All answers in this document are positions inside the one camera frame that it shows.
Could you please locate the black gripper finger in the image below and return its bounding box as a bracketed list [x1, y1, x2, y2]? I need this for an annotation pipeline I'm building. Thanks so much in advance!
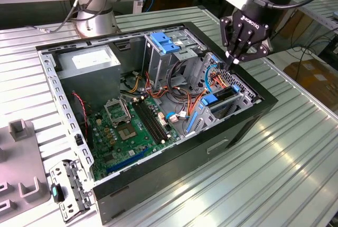
[219, 16, 242, 60]
[232, 30, 275, 65]

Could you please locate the orange red power wire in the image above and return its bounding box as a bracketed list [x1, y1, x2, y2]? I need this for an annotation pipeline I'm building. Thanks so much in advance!
[210, 71, 231, 90]

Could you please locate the long blue data wire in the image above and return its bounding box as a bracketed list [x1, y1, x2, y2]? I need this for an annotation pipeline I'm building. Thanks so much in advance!
[204, 64, 225, 93]

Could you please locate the hard disk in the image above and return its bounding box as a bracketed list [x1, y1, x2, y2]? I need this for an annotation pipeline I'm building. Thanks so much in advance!
[184, 84, 241, 135]

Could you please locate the grey metal disk bay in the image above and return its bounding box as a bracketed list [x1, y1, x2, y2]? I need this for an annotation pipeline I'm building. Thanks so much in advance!
[184, 52, 262, 138]

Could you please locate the brown cardboard floor box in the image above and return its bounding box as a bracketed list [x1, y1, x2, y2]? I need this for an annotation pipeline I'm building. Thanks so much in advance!
[284, 58, 338, 106]

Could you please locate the blue plastic drive latch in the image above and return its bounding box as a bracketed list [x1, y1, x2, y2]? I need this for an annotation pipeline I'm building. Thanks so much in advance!
[149, 33, 181, 55]

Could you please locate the metal slat side table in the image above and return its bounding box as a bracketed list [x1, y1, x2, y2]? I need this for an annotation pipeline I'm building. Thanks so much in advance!
[290, 0, 338, 31]

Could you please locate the grey metal drive cage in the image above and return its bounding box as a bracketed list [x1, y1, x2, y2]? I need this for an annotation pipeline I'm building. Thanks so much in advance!
[144, 29, 206, 92]

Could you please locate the black RAM slot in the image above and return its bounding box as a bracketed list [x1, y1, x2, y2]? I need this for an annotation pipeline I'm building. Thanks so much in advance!
[135, 98, 167, 144]
[132, 99, 164, 145]
[139, 97, 170, 142]
[142, 96, 173, 140]

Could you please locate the black open PC case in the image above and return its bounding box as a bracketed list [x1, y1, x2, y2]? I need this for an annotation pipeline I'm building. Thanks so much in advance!
[35, 21, 279, 225]

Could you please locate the CPU socket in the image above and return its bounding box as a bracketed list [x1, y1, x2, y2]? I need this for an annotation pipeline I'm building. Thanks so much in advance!
[117, 122, 138, 142]

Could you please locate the metal socket cover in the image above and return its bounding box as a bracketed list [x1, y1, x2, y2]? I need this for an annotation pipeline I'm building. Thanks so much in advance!
[104, 97, 133, 127]

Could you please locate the grey power supply unit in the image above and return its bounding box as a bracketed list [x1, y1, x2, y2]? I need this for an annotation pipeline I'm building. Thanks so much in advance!
[56, 44, 122, 111]

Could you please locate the green motherboard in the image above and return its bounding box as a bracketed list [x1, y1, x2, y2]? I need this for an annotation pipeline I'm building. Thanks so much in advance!
[88, 96, 183, 182]

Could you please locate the blue expansion slot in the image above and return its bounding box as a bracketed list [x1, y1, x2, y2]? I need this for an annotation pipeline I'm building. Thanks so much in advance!
[105, 147, 148, 175]

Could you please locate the black latch blue tab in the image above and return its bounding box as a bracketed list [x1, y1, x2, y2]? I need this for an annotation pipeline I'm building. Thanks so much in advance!
[50, 183, 65, 204]

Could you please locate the grey parts rack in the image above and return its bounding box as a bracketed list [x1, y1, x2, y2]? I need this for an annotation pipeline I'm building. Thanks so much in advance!
[0, 118, 51, 227]

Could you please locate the orange red wire bundle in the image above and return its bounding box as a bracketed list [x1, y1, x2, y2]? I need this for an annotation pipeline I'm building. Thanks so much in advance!
[144, 71, 209, 122]

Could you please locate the short blue data wire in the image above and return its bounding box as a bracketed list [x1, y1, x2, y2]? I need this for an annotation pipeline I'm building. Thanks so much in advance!
[166, 111, 191, 120]

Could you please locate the yellow black wire bundle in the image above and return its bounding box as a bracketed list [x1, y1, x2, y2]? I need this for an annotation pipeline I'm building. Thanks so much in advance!
[120, 71, 145, 95]

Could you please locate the red black twisted wire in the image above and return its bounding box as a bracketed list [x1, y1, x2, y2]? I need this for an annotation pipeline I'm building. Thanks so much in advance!
[71, 91, 90, 134]

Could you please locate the black cable metal connector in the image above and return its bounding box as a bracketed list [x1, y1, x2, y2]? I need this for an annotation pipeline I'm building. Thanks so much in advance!
[25, 0, 89, 33]

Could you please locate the grey metal slot bracket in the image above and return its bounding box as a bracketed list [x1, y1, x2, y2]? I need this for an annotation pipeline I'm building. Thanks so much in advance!
[49, 158, 96, 224]

